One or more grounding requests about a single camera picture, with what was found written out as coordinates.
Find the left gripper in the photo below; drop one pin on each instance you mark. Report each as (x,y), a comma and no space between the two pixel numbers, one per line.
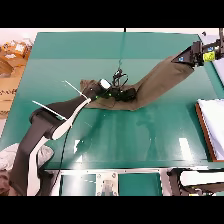
(126,94)

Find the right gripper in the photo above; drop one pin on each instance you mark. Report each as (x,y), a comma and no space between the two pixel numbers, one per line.
(191,55)

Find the brown shirt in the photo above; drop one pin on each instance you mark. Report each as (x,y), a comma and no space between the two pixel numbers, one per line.
(156,81)

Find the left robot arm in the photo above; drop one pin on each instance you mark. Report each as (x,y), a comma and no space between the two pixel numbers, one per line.
(43,126)

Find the cardboard boxes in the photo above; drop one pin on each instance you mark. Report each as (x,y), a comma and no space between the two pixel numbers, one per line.
(13,63)

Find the grey garment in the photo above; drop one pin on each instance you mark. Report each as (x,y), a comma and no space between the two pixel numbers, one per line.
(8,155)

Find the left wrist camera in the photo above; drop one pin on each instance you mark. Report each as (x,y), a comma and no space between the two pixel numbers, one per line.
(119,77)

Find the silver frame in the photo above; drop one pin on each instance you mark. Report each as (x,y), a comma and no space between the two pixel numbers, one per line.
(106,181)

